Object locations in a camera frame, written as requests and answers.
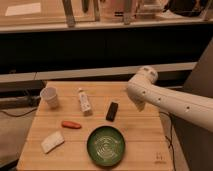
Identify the white paper cup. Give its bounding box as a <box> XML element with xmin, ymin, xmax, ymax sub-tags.
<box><xmin>40</xmin><ymin>87</ymin><xmax>59</xmax><ymax>109</ymax></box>

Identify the black eraser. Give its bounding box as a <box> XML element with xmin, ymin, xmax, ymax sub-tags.
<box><xmin>106</xmin><ymin>102</ymin><xmax>118</xmax><ymax>121</ymax></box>

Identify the orange carrot toy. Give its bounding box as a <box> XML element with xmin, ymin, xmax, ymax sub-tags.
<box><xmin>61</xmin><ymin>121</ymin><xmax>82</xmax><ymax>129</ymax></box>

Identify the green ribbed bowl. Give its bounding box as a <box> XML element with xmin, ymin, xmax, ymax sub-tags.
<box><xmin>87</xmin><ymin>126</ymin><xmax>126</xmax><ymax>167</ymax></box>

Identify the white sponge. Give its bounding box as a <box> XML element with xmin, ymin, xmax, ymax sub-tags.
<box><xmin>41</xmin><ymin>131</ymin><xmax>64</xmax><ymax>153</ymax></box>

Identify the white tube bottle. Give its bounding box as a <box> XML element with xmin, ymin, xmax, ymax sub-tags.
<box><xmin>78</xmin><ymin>88</ymin><xmax>92</xmax><ymax>115</ymax></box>

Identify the black floor cable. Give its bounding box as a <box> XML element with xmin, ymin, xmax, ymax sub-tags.
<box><xmin>0</xmin><ymin>107</ymin><xmax>38</xmax><ymax>118</ymax></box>

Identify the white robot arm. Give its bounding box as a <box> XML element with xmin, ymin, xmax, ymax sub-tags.
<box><xmin>126</xmin><ymin>66</ymin><xmax>213</xmax><ymax>132</ymax></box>

